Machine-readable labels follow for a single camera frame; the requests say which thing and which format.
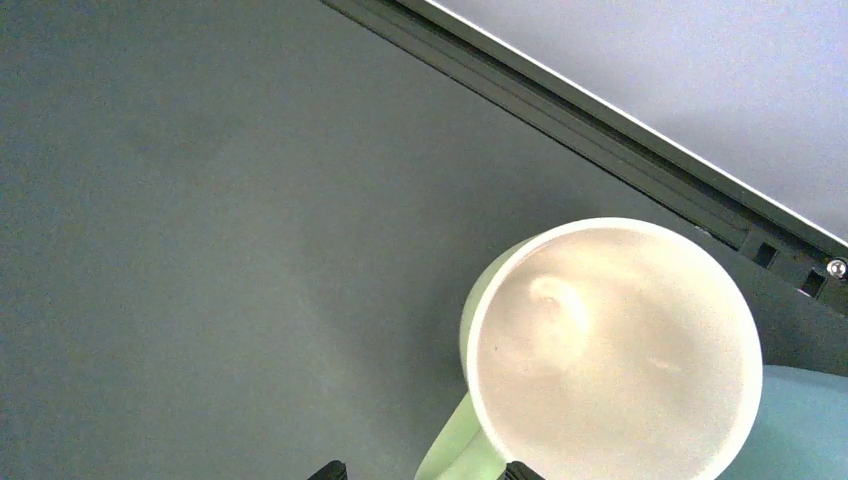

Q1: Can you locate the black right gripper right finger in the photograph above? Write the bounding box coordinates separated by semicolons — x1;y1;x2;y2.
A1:
503;461;544;480

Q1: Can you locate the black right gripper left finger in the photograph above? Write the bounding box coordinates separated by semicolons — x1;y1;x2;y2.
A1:
308;460;348;480

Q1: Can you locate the green ceramic mug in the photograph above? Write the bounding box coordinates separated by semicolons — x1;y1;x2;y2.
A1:
416;217;763;479

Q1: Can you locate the blue ceramic mug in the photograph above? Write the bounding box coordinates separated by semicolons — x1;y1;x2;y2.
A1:
720;365;847;480

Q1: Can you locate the black side frame rail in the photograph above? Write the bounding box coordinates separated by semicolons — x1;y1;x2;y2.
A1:
332;1;847;313

